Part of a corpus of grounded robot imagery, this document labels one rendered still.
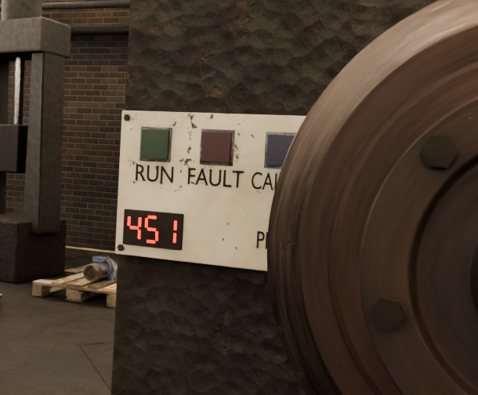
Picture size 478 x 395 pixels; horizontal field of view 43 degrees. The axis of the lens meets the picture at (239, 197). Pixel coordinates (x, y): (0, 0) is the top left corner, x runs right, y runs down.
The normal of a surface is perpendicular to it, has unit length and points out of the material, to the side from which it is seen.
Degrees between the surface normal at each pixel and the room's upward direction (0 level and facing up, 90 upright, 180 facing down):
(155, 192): 90
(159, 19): 90
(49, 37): 90
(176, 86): 90
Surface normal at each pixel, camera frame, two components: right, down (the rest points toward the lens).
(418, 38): -0.32, 0.03
